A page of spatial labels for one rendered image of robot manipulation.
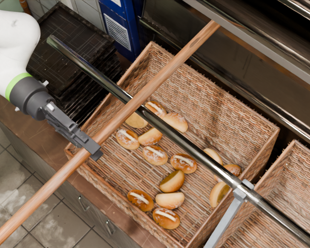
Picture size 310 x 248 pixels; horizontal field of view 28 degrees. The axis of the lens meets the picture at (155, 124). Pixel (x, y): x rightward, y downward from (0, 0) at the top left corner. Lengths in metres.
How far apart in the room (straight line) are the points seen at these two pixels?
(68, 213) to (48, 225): 0.10
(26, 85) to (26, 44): 0.11
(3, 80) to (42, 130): 0.69
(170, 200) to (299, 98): 0.57
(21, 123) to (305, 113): 1.09
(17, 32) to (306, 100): 0.82
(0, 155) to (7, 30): 1.46
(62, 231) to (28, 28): 1.34
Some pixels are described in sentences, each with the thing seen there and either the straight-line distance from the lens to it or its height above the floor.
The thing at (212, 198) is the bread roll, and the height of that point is 0.64.
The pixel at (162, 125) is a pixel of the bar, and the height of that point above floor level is 1.17.
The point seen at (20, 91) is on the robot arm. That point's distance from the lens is 1.66.
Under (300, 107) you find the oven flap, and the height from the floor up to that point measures 1.00.
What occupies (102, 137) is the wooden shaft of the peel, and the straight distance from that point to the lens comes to 1.58.
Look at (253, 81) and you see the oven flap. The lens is 1.90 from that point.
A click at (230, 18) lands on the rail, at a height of 1.44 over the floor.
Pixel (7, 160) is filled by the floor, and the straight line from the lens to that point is 3.02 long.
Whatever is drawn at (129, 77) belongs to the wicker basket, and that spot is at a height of 0.78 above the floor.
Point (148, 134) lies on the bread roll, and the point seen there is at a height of 0.65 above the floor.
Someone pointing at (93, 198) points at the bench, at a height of 0.58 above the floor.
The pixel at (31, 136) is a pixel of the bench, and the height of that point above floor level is 0.58.
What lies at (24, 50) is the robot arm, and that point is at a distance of 1.69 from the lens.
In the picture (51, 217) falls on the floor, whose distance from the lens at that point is 2.85.
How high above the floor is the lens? 2.60
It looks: 62 degrees down
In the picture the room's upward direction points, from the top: 11 degrees counter-clockwise
